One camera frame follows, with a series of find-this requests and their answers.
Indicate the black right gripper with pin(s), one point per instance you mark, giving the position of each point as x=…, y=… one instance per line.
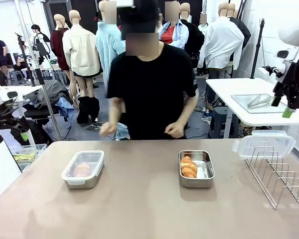
x=292, y=92

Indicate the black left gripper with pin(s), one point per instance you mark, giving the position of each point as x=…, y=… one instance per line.
x=7, y=122

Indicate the metal serving tongs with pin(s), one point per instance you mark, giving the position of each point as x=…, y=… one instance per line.
x=260, y=100

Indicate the perforated metal baking tray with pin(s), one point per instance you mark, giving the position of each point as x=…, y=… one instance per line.
x=259, y=109

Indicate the golden croissant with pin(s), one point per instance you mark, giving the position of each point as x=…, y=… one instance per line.
x=82, y=169
x=189, y=167

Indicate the clear plastic clip lid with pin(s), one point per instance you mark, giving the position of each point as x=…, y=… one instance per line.
x=89, y=155
x=261, y=143

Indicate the rectangular stainless steel container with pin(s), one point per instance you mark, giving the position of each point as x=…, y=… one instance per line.
x=204, y=181
x=82, y=184

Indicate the person's right forearm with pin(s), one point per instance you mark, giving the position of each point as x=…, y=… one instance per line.
x=114, y=112

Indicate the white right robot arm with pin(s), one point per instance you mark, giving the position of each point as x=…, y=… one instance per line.
x=296, y=27

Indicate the person's left forearm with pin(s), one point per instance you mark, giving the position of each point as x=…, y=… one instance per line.
x=188, y=112

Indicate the person's right hand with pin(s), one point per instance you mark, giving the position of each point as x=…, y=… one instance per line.
x=109, y=129

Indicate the person's left hand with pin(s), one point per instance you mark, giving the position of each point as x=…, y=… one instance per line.
x=175, y=130

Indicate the yellow packet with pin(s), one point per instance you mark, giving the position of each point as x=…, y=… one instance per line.
x=23, y=157

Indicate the clear plastic storage bin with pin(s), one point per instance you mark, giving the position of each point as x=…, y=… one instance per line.
x=36, y=148

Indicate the white side table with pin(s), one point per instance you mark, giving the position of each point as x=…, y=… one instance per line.
x=224, y=89

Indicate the light blue garment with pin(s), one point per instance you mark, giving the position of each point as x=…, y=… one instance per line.
x=64, y=109

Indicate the black tripod stand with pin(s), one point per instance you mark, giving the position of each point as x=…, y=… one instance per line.
x=258, y=49

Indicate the grey clothes pile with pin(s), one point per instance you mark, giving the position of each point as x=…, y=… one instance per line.
x=54, y=92

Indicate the dark plastic stool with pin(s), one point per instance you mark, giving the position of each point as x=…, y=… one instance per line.
x=220, y=122

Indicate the silver metal stand pole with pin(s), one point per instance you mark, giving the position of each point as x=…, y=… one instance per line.
x=38, y=69

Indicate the black bunched trousers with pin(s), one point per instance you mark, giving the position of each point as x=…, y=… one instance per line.
x=87, y=109

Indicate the mannequin in white shirt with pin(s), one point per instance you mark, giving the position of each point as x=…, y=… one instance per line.
x=221, y=44

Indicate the mannequin in black coat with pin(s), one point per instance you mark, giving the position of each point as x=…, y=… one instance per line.
x=243, y=27

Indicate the bystander with backpack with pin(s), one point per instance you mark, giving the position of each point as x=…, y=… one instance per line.
x=40, y=42

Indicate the mannequin in dark red sweater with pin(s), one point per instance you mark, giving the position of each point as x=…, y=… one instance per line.
x=57, y=44

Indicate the mannequin in cream jacket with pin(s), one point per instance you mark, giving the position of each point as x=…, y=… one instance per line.
x=81, y=52

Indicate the mannequin in black jacket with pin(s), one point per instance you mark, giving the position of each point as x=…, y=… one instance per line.
x=195, y=37

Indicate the bunched blue jeans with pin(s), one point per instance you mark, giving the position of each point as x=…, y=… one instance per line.
x=122, y=132

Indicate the mannequin in red top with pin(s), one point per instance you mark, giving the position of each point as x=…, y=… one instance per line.
x=175, y=35

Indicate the person in black t-shirt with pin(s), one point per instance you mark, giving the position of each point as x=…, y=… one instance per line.
x=152, y=87

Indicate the mannequin in light blue fleece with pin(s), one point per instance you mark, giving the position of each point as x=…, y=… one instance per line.
x=107, y=44

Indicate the black camera light stand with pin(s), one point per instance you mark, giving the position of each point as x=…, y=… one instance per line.
x=23, y=54

